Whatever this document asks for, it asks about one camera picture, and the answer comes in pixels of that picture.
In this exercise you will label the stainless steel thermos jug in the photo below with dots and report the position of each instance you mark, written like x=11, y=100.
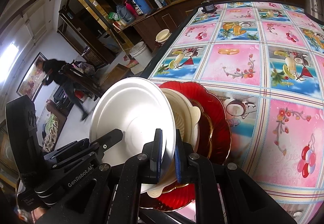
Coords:
x=314, y=10

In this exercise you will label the small red plastic plate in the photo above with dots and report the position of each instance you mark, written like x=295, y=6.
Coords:
x=205, y=132

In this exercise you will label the stacked bowls on side stool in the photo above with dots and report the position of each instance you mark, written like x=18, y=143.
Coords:
x=163, y=36

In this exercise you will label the colourful patterned tablecloth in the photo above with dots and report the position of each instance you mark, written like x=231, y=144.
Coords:
x=264, y=61

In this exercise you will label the red thermos flask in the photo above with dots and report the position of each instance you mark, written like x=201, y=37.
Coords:
x=131, y=9

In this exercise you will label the dark wooden chair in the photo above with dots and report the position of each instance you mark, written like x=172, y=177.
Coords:
x=118, y=73

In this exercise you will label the blue thermos flask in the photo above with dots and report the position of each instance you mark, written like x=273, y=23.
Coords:
x=143, y=6

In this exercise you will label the small black jar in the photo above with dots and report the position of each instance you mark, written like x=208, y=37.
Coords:
x=208, y=6

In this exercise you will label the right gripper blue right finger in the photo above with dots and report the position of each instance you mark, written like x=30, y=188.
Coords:
x=181, y=159

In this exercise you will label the grey blue water jug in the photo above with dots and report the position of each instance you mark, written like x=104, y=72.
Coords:
x=124, y=14

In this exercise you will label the white spray bottle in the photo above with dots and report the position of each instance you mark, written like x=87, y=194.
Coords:
x=159, y=3

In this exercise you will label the person's left hand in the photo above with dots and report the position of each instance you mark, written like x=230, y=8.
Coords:
x=31, y=217

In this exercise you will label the white foam bowl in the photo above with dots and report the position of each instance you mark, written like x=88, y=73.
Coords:
x=137, y=107

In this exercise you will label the framed wall painting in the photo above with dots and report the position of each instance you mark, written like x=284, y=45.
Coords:
x=31, y=84

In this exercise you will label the large red plastic plate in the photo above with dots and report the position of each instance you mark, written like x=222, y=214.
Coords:
x=214, y=144

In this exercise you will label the seated person in background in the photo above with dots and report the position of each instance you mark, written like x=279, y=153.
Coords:
x=52, y=68

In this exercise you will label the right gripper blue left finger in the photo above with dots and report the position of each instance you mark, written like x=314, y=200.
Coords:
x=152, y=165

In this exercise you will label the beige paper bowl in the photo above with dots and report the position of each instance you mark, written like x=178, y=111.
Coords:
x=186, y=120

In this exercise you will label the white plastic bucket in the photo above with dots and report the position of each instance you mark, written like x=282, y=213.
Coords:
x=141, y=54

